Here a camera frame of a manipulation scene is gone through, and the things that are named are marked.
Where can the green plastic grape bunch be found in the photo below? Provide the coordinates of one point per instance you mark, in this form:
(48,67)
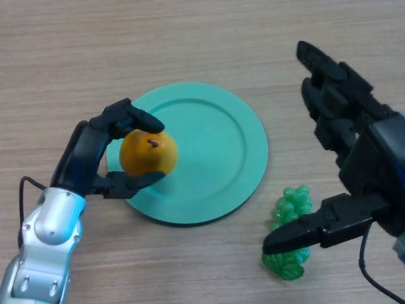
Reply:
(291,202)

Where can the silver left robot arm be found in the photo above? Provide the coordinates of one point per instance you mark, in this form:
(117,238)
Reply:
(47,237)

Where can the teal round plate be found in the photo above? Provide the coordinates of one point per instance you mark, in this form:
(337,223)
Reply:
(215,158)

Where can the yellow pear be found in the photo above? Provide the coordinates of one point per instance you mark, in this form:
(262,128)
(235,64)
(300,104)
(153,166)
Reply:
(145,158)

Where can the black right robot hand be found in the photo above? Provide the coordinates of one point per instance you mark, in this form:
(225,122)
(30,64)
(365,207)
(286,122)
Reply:
(376,164)

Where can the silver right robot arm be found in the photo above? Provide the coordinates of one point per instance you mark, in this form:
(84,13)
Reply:
(400,250)

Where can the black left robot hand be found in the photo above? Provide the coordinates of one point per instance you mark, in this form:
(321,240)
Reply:
(79,158)

